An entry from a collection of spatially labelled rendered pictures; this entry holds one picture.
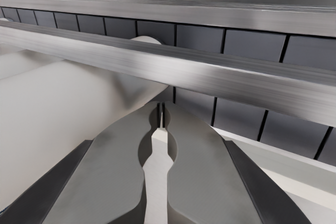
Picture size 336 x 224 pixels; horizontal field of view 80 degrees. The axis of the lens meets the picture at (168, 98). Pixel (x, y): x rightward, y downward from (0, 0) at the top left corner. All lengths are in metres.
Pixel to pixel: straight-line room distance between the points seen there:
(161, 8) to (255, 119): 0.11
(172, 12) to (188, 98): 0.07
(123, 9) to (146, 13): 0.02
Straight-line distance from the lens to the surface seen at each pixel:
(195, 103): 0.18
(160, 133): 0.17
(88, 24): 0.23
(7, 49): 0.22
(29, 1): 0.31
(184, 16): 0.16
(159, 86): 0.16
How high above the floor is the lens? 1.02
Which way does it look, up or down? 49 degrees down
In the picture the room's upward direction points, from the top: 130 degrees counter-clockwise
